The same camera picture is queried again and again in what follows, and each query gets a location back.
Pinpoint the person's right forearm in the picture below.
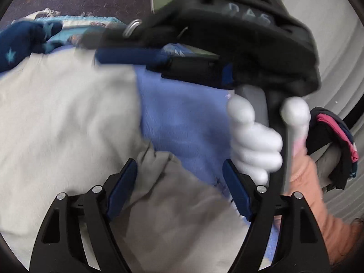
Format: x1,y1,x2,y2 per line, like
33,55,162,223
274,141,363,266

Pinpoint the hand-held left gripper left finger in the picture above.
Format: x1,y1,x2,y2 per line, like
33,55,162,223
28,158,138,273

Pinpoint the beige t-shirt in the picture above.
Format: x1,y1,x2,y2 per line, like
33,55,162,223
0,53,273,273

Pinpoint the blue printed bed sheet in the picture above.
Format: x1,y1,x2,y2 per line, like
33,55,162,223
136,43,281,262

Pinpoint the person's right hand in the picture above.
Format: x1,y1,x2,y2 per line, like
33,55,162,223
226,94,312,187

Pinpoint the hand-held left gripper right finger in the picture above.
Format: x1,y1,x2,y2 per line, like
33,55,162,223
222,159,332,273

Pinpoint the white quilt with turquoise trim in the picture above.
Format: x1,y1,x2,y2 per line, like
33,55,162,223
11,11,126,47

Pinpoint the grey curtain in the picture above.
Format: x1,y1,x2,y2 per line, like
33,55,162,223
273,0,364,225

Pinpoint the navy star print blanket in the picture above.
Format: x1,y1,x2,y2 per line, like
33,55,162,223
0,20,64,73

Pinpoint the dark cloth with pink trim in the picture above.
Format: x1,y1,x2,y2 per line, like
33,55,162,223
308,106,359,191

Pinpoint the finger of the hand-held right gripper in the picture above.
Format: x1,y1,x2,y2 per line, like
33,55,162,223
95,47,236,89
75,19,185,49

